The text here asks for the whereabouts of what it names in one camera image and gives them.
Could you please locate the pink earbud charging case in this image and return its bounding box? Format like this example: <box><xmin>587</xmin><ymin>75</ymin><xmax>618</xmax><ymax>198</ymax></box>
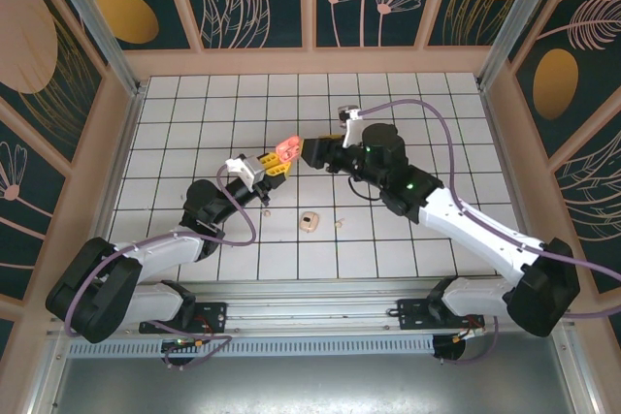
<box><xmin>274</xmin><ymin>134</ymin><xmax>303</xmax><ymax>164</ymax></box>

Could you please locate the aluminium corner post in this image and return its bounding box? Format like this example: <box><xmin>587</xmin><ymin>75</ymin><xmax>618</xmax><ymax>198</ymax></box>
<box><xmin>38</xmin><ymin>0</ymin><xmax>149</xmax><ymax>98</ymax></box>
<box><xmin>477</xmin><ymin>0</ymin><xmax>581</xmax><ymax>90</ymax></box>

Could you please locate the small wired connector board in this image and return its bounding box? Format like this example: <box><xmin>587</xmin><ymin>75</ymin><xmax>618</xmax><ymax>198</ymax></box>
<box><xmin>161</xmin><ymin>334</ymin><xmax>208</xmax><ymax>353</ymax></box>
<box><xmin>453</xmin><ymin>326</ymin><xmax>486</xmax><ymax>343</ymax></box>

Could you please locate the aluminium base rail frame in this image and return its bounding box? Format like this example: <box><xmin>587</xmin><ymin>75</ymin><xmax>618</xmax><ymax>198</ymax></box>
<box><xmin>46</xmin><ymin>279</ymin><xmax>576</xmax><ymax>337</ymax></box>

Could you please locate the thin black cable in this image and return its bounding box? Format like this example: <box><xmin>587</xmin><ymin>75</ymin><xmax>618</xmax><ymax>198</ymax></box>
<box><xmin>346</xmin><ymin>174</ymin><xmax>384</xmax><ymax>202</ymax></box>

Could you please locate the beige earbud charging case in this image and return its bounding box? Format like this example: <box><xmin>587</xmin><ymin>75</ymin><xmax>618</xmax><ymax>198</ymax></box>
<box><xmin>299</xmin><ymin>211</ymin><xmax>321</xmax><ymax>235</ymax></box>

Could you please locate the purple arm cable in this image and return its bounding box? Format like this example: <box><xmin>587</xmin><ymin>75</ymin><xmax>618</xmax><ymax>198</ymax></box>
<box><xmin>62</xmin><ymin>164</ymin><xmax>258</xmax><ymax>370</ymax></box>
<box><xmin>358</xmin><ymin>98</ymin><xmax>621</xmax><ymax>367</ymax></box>

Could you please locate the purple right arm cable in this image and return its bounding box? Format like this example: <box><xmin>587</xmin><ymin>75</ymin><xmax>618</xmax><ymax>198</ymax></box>
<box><xmin>358</xmin><ymin>98</ymin><xmax>621</xmax><ymax>367</ymax></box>

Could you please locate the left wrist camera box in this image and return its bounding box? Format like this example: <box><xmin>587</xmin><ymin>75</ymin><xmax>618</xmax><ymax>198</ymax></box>
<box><xmin>225</xmin><ymin>154</ymin><xmax>266</xmax><ymax>192</ymax></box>

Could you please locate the aluminium side rail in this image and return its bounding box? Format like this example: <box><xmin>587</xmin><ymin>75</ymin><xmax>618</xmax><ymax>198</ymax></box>
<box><xmin>77</xmin><ymin>86</ymin><xmax>147</xmax><ymax>300</ymax></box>
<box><xmin>477</xmin><ymin>79</ymin><xmax>552</xmax><ymax>292</ymax></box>

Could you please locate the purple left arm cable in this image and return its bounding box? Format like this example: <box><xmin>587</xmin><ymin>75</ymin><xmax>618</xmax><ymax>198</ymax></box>
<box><xmin>62</xmin><ymin>164</ymin><xmax>258</xmax><ymax>370</ymax></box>

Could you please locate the slotted grey cable duct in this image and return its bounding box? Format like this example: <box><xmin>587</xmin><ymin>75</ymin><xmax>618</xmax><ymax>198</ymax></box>
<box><xmin>67</xmin><ymin>337</ymin><xmax>437</xmax><ymax>358</ymax></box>

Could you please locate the grey metal sheet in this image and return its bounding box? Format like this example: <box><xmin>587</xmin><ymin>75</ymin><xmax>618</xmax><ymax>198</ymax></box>
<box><xmin>48</xmin><ymin>331</ymin><xmax>583</xmax><ymax>414</ymax></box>

